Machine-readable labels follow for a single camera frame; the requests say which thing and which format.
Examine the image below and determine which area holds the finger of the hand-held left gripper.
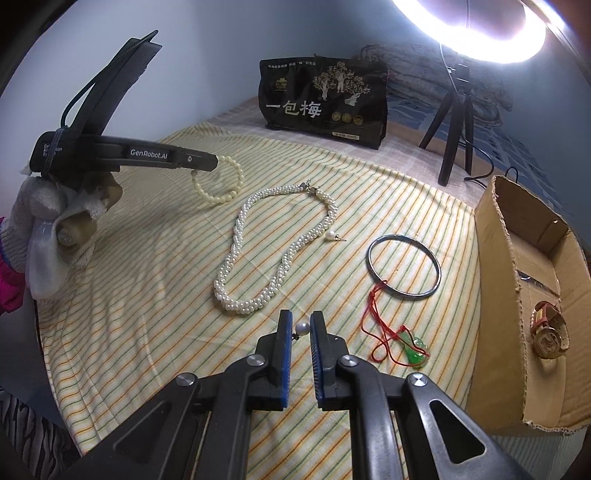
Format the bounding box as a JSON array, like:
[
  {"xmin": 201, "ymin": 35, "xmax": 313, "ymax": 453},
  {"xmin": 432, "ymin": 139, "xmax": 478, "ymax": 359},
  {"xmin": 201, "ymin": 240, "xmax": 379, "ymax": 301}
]
[{"xmin": 180, "ymin": 150, "xmax": 219, "ymax": 177}]

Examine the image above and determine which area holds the ring light on tripod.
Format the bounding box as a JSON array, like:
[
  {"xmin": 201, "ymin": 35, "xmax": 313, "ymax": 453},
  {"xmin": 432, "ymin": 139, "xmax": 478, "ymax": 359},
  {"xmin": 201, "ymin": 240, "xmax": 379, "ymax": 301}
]
[{"xmin": 382, "ymin": 87, "xmax": 557, "ymax": 197}]

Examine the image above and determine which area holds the white ring light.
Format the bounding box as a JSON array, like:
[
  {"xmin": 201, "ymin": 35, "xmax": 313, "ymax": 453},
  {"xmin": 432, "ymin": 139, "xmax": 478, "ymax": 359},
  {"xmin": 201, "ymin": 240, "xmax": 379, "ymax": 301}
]
[{"xmin": 392, "ymin": 0, "xmax": 549, "ymax": 65}]

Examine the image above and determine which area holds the silver bangle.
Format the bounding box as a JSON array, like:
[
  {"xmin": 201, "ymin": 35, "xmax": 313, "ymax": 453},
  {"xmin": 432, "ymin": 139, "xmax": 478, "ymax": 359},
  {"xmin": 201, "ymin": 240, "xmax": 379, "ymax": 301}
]
[{"xmin": 366, "ymin": 235, "xmax": 443, "ymax": 301}]

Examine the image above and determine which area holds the cream bead bracelet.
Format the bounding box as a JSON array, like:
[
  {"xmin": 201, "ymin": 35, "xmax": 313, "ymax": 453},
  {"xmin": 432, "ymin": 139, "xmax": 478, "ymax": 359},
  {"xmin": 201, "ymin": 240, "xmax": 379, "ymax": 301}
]
[{"xmin": 191, "ymin": 155, "xmax": 245, "ymax": 204}]

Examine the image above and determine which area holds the person's left forearm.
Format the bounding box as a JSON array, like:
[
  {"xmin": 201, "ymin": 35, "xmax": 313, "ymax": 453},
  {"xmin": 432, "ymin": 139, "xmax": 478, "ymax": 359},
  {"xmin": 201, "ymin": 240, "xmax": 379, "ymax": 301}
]
[{"xmin": 0, "ymin": 215, "xmax": 27, "ymax": 317}]

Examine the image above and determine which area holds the twisted white pearl necklace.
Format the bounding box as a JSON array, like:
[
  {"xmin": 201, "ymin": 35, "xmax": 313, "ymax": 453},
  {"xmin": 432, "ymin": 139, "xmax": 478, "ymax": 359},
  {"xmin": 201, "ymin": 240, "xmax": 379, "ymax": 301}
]
[{"xmin": 213, "ymin": 182, "xmax": 338, "ymax": 316}]

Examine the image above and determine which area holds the black tripod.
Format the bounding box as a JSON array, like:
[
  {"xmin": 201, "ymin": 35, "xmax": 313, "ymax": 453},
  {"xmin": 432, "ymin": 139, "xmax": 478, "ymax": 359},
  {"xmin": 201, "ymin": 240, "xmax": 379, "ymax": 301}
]
[{"xmin": 419, "ymin": 64, "xmax": 475, "ymax": 187}]

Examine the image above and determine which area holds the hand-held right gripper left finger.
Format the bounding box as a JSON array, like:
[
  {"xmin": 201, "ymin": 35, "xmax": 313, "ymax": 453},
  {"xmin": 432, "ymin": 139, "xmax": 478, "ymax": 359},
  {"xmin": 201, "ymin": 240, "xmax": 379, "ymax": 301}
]
[{"xmin": 58, "ymin": 310, "xmax": 296, "ymax": 480}]

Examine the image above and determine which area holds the person's left hand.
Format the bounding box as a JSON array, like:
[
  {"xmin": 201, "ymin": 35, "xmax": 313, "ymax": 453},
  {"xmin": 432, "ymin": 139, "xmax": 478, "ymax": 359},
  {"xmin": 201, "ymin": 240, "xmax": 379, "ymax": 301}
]
[{"xmin": 8, "ymin": 170, "xmax": 124, "ymax": 297}]

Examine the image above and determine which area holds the dark striped cloth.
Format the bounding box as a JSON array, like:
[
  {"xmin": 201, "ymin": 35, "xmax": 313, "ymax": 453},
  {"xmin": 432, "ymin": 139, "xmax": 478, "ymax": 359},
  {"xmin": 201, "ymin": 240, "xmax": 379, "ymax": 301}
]
[{"xmin": 0, "ymin": 387, "xmax": 77, "ymax": 480}]

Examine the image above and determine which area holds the folded patterned quilt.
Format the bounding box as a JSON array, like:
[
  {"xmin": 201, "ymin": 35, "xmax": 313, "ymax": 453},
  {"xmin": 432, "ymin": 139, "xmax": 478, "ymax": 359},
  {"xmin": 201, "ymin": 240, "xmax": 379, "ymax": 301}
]
[{"xmin": 359, "ymin": 43, "xmax": 514, "ymax": 124}]

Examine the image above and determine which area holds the striped yellow bed sheet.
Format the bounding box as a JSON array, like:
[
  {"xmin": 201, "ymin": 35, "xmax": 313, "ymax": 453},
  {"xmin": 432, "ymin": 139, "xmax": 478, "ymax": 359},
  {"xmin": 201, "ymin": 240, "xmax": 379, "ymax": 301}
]
[{"xmin": 34, "ymin": 95, "xmax": 484, "ymax": 459}]

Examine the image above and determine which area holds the green jade pendant red cord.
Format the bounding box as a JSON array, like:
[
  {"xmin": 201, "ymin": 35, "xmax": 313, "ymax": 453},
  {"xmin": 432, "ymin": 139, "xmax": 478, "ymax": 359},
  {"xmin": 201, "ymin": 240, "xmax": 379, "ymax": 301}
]
[{"xmin": 361, "ymin": 282, "xmax": 430, "ymax": 368}]

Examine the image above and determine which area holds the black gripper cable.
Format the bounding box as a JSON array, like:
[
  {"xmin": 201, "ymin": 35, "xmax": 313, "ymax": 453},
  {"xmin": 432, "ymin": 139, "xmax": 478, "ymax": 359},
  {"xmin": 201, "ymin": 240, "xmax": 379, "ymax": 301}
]
[{"xmin": 59, "ymin": 39, "xmax": 155, "ymax": 131}]

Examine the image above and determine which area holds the black power cable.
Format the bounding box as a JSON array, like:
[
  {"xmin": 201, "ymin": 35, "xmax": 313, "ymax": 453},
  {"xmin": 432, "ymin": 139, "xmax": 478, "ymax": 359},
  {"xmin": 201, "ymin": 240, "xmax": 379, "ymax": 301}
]
[{"xmin": 463, "ymin": 137, "xmax": 519, "ymax": 184}]

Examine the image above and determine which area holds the cardboard box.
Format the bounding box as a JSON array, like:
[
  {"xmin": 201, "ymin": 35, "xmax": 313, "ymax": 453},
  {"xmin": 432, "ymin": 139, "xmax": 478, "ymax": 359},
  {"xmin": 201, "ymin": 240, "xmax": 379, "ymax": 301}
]
[{"xmin": 474, "ymin": 174, "xmax": 591, "ymax": 435}]

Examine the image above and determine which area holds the gold wristwatch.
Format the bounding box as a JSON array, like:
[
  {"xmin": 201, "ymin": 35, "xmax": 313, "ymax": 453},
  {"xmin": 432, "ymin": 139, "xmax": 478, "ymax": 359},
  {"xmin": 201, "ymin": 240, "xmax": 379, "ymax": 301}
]
[{"xmin": 530, "ymin": 299, "xmax": 572, "ymax": 359}]

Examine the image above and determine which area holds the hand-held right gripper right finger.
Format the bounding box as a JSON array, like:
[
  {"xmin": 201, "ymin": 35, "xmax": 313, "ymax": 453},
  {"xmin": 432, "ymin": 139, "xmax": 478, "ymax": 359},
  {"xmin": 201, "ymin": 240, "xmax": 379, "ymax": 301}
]
[{"xmin": 310, "ymin": 310, "xmax": 536, "ymax": 480}]

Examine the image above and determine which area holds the black snack bag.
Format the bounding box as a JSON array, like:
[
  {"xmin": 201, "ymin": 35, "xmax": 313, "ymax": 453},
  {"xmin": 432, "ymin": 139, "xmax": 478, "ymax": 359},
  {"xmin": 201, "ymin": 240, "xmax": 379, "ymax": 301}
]
[{"xmin": 258, "ymin": 57, "xmax": 390, "ymax": 151}]

